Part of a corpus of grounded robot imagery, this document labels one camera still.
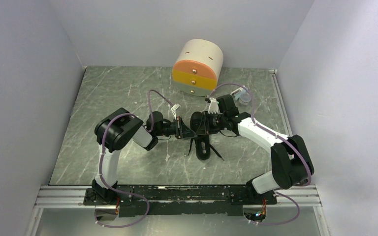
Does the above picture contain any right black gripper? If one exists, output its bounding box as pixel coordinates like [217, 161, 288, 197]
[196, 110, 227, 135]

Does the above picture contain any aluminium frame rail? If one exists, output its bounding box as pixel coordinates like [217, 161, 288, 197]
[34, 185, 322, 209]

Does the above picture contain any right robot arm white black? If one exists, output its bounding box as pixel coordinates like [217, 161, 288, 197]
[190, 95, 315, 204]

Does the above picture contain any clear plastic cup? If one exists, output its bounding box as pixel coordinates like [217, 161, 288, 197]
[230, 86, 252, 106]

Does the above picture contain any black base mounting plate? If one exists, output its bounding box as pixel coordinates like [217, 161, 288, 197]
[83, 184, 277, 217]

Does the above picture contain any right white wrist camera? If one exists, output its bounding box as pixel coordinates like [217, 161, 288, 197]
[205, 97, 220, 114]

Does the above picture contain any black shoelace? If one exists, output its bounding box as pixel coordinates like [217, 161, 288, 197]
[188, 135, 223, 161]

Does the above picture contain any black shoe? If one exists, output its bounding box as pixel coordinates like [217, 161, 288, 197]
[190, 112, 211, 161]

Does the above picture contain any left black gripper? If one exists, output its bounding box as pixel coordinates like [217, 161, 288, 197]
[156, 117, 198, 140]

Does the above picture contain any round cream drawer cabinet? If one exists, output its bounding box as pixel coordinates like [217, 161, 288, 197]
[171, 39, 223, 96]

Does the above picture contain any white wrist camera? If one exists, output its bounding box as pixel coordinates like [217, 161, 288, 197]
[170, 103, 181, 119]
[205, 97, 220, 114]

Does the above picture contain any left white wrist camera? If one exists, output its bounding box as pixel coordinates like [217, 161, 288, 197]
[170, 103, 181, 119]

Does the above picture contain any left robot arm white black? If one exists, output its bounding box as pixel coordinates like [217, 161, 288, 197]
[92, 108, 197, 205]

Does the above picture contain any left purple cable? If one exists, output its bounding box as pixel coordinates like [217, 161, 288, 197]
[93, 89, 177, 229]

